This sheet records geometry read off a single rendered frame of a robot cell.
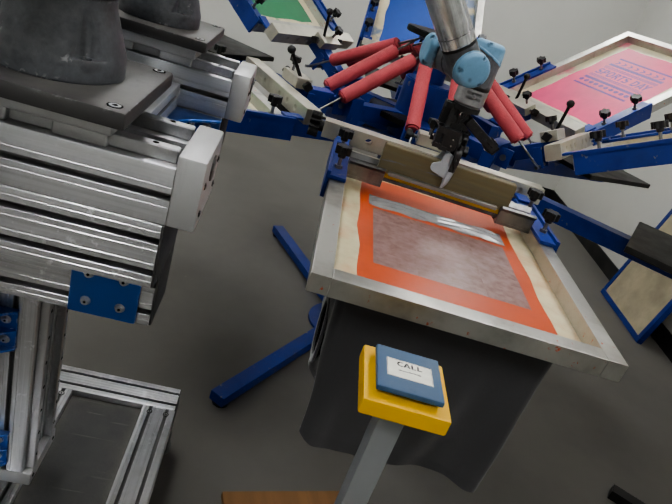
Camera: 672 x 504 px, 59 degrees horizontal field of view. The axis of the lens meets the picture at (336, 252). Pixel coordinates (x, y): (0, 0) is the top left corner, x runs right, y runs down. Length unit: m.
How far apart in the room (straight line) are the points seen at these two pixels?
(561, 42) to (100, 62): 5.36
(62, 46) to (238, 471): 1.52
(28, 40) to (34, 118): 0.09
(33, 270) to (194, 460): 1.22
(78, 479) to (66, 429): 0.16
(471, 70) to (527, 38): 4.50
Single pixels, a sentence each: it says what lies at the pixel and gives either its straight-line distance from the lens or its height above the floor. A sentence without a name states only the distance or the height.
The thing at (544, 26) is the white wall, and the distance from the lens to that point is 5.83.
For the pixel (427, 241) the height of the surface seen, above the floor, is 0.96.
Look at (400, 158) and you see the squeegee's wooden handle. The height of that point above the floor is 1.06.
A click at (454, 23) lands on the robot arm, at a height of 1.41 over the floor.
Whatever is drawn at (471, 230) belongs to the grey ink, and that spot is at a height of 0.96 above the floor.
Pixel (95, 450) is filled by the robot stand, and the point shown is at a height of 0.21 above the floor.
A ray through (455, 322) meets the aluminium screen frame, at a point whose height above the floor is 0.98.
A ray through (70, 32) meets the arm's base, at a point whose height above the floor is 1.31.
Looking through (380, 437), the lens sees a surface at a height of 0.85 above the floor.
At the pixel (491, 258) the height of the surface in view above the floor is 0.96.
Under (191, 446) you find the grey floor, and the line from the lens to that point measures 2.01.
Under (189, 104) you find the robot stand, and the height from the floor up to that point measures 1.13.
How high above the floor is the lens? 1.46
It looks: 25 degrees down
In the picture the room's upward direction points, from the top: 19 degrees clockwise
